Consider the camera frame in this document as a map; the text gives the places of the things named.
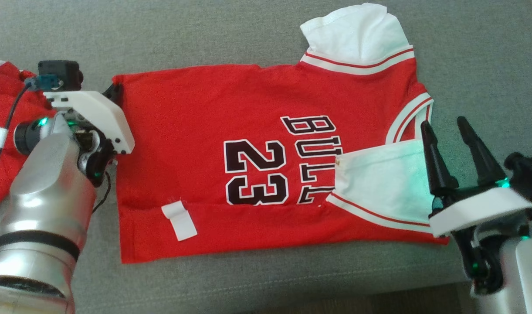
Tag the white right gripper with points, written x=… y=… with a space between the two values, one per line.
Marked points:
x=475 y=211

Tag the red Bulls 23 jersey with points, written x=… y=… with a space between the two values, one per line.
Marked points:
x=183 y=131

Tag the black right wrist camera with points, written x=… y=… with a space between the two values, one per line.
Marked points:
x=527 y=172

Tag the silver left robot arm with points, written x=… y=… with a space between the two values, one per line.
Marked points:
x=39 y=196

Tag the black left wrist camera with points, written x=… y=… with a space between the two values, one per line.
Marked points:
x=61 y=72

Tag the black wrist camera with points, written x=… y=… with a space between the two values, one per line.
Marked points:
x=527 y=172
x=61 y=72

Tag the red shorts with white stripe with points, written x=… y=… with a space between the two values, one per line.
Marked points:
x=4 y=96

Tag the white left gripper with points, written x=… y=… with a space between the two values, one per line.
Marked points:
x=100 y=117

